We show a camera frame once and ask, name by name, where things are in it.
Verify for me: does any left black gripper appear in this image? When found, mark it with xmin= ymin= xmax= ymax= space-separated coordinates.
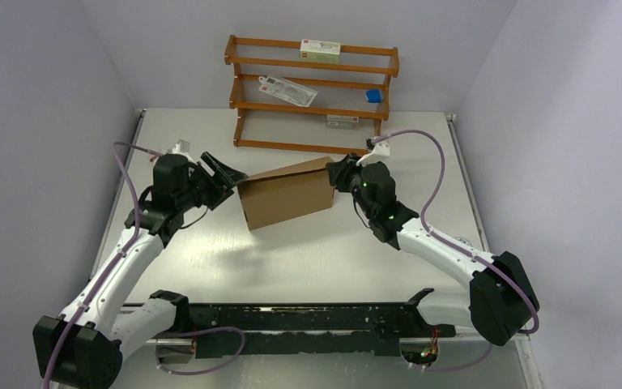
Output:
xmin=176 ymin=151 xmax=247 ymax=211

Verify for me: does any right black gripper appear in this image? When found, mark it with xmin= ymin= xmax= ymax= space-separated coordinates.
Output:
xmin=326 ymin=153 xmax=375 ymax=220

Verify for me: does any brown cardboard box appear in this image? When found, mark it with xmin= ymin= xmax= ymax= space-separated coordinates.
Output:
xmin=237 ymin=156 xmax=334 ymax=231

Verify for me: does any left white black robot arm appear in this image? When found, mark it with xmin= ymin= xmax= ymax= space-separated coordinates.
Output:
xmin=32 ymin=152 xmax=248 ymax=388

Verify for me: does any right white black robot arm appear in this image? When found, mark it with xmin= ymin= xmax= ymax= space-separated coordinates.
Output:
xmin=326 ymin=153 xmax=539 ymax=346

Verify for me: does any grey box bottom shelf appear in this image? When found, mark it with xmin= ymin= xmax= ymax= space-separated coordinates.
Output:
xmin=326 ymin=114 xmax=360 ymax=130

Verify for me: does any white green box top shelf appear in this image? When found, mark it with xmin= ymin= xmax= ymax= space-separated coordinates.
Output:
xmin=300 ymin=39 xmax=342 ymax=64

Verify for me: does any small blue object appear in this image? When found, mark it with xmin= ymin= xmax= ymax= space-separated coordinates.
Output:
xmin=365 ymin=89 xmax=384 ymax=104

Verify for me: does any orange wooden shelf rack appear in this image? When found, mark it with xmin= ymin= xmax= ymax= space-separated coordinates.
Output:
xmin=224 ymin=35 xmax=400 ymax=154

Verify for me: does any clear plastic packaged item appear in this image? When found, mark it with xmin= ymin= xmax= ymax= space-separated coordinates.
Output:
xmin=258 ymin=75 xmax=317 ymax=108

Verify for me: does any round blue white sticker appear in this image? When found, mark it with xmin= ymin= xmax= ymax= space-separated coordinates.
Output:
xmin=454 ymin=237 xmax=474 ymax=249

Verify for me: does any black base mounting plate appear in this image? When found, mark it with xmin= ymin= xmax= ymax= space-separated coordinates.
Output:
xmin=137 ymin=303 xmax=457 ymax=361

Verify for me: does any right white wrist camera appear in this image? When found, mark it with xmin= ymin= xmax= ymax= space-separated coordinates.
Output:
xmin=356 ymin=139 xmax=390 ymax=166

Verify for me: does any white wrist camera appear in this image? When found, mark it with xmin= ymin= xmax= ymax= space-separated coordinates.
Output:
xmin=168 ymin=139 xmax=191 ymax=159
xmin=356 ymin=139 xmax=390 ymax=166

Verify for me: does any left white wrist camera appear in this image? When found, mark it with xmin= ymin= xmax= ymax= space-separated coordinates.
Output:
xmin=168 ymin=139 xmax=191 ymax=159

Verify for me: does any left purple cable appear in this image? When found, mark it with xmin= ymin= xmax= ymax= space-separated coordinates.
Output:
xmin=40 ymin=141 xmax=246 ymax=389

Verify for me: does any purple cable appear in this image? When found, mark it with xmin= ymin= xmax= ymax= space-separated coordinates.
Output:
xmin=40 ymin=141 xmax=246 ymax=389
xmin=365 ymin=129 xmax=541 ymax=373

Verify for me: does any aluminium rail frame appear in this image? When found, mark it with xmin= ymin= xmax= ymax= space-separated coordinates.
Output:
xmin=56 ymin=305 xmax=530 ymax=344

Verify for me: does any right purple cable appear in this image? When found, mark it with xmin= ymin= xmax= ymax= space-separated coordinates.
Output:
xmin=365 ymin=129 xmax=541 ymax=373

